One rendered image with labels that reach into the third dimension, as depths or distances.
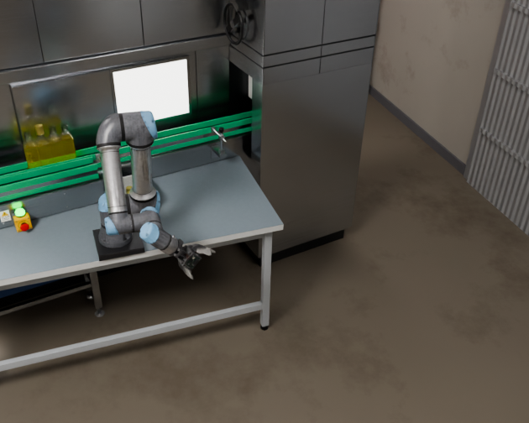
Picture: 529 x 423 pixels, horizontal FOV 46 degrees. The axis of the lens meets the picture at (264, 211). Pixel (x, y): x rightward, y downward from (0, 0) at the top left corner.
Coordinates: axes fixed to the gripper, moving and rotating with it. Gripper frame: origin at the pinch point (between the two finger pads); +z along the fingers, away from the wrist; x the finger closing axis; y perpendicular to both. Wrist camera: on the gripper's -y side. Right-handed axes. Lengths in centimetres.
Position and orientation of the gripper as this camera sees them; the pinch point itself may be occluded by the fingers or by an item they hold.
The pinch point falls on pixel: (203, 264)
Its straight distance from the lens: 272.6
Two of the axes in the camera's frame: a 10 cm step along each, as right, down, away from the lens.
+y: 4.6, 4.3, -7.7
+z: 6.1, 4.7, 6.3
